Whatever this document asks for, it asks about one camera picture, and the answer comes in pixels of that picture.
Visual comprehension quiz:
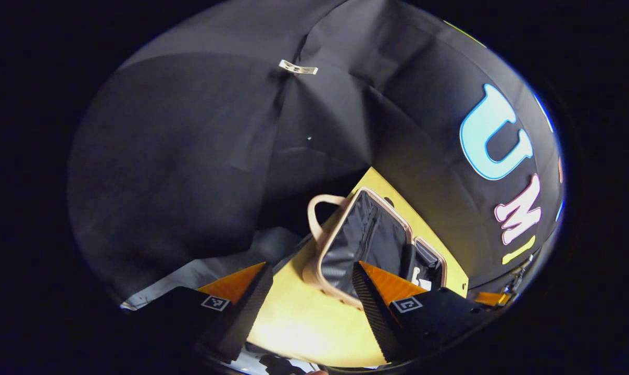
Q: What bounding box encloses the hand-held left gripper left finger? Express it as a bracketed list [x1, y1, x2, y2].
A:
[130, 261, 275, 364]

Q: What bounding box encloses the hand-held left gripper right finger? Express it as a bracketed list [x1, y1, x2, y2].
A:
[351, 260, 490, 364]

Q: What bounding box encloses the white pump bottle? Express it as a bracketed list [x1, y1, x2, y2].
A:
[412, 266, 433, 292]

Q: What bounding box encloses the pink suitcase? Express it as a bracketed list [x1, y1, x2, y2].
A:
[302, 186, 448, 311]

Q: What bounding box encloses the black backdrop cloth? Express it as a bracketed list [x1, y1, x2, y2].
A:
[67, 0, 565, 308]

